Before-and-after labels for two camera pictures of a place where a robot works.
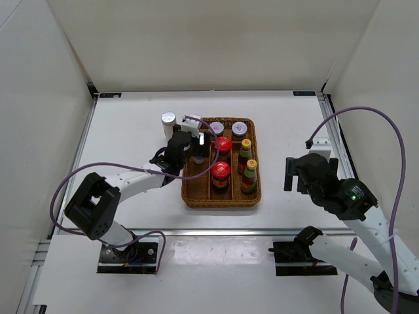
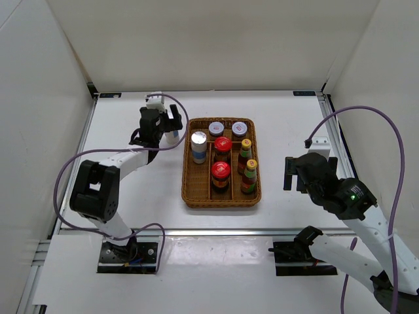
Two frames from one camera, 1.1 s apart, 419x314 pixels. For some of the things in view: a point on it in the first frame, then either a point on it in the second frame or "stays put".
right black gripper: [290, 171] stays put
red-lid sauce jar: [225, 147] stays put
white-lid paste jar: [217, 127] stays put
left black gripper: [203, 149] to [171, 123]
